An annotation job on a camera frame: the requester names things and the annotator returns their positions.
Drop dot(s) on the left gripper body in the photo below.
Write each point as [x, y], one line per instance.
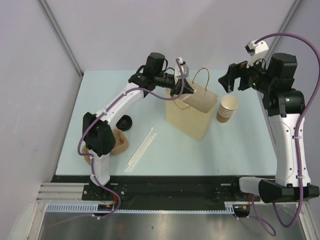
[175, 89]

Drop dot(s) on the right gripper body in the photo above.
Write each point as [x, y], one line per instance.
[250, 76]

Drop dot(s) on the kraft paper takeout bag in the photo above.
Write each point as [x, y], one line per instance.
[192, 113]

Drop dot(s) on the brown pulp cup carrier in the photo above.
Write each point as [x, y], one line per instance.
[121, 145]

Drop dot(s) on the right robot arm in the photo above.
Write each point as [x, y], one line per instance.
[284, 106]

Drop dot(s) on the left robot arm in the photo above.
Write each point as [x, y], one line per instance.
[150, 78]

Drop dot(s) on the stack of paper cups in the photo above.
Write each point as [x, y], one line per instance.
[227, 107]

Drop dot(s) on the white wrapped straw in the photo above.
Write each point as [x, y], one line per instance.
[140, 147]
[144, 148]

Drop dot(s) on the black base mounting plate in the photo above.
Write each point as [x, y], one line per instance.
[168, 193]

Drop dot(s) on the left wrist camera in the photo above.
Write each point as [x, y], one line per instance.
[181, 70]

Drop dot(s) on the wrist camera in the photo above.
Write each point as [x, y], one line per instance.
[257, 50]
[181, 70]

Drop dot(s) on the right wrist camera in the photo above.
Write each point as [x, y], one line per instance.
[257, 50]

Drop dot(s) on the white slotted cable duct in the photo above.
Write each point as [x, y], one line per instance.
[95, 208]

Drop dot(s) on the aluminium frame rail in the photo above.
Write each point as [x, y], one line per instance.
[60, 193]

